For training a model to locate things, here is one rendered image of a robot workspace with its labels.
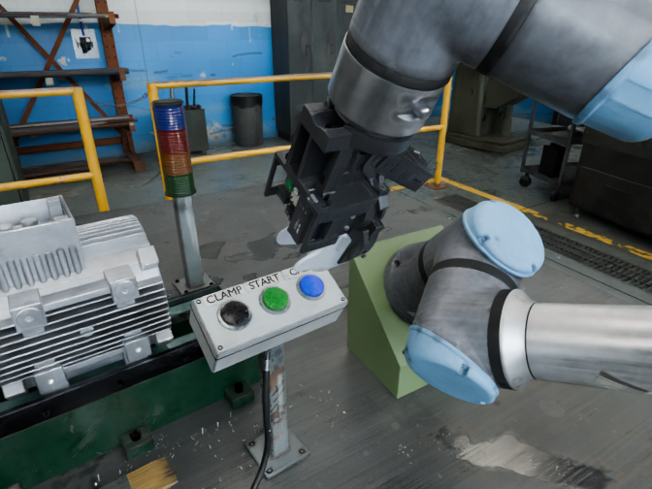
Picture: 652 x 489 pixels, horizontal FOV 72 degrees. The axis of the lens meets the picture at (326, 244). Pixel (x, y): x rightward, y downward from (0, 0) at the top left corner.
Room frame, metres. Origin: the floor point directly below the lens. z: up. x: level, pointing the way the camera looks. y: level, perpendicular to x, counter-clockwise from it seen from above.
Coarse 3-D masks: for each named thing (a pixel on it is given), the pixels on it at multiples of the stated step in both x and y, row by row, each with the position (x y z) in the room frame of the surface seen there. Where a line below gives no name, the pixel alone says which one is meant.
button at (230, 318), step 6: (228, 306) 0.41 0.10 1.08; (234, 306) 0.41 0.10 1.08; (240, 306) 0.41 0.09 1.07; (222, 312) 0.40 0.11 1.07; (228, 312) 0.40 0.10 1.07; (234, 312) 0.40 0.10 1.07; (240, 312) 0.40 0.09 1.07; (246, 312) 0.40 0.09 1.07; (222, 318) 0.39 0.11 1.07; (228, 318) 0.39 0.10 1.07; (234, 318) 0.39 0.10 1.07; (240, 318) 0.40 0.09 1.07; (246, 318) 0.40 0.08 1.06; (228, 324) 0.39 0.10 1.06; (234, 324) 0.39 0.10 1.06; (240, 324) 0.39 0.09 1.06
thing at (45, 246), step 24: (0, 216) 0.52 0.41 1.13; (24, 216) 0.54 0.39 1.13; (48, 216) 0.55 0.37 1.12; (72, 216) 0.49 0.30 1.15; (0, 240) 0.44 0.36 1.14; (24, 240) 0.46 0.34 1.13; (48, 240) 0.47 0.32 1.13; (72, 240) 0.48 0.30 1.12; (0, 264) 0.44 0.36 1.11; (24, 264) 0.45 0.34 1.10; (48, 264) 0.46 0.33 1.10; (72, 264) 0.48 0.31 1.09; (0, 288) 0.44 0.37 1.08
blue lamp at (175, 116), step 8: (152, 112) 0.89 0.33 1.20; (160, 112) 0.88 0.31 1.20; (168, 112) 0.88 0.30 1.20; (176, 112) 0.89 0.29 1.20; (160, 120) 0.88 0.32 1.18; (168, 120) 0.88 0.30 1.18; (176, 120) 0.88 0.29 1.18; (184, 120) 0.91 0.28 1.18; (160, 128) 0.88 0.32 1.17; (168, 128) 0.88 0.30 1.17; (176, 128) 0.88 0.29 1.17
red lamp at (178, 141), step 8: (184, 128) 0.90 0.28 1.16; (160, 136) 0.88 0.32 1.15; (168, 136) 0.88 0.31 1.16; (176, 136) 0.88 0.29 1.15; (184, 136) 0.90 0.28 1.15; (160, 144) 0.88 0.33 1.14; (168, 144) 0.88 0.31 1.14; (176, 144) 0.88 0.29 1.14; (184, 144) 0.89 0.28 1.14; (168, 152) 0.88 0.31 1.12; (176, 152) 0.88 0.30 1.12
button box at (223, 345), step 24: (240, 288) 0.44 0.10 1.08; (264, 288) 0.45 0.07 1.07; (288, 288) 0.45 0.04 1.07; (336, 288) 0.47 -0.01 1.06; (192, 312) 0.41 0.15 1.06; (216, 312) 0.40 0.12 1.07; (264, 312) 0.42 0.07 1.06; (288, 312) 0.42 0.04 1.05; (312, 312) 0.43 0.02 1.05; (336, 312) 0.46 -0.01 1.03; (216, 336) 0.38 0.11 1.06; (240, 336) 0.39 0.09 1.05; (264, 336) 0.39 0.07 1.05; (288, 336) 0.43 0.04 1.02; (216, 360) 0.37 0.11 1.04; (240, 360) 0.40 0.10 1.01
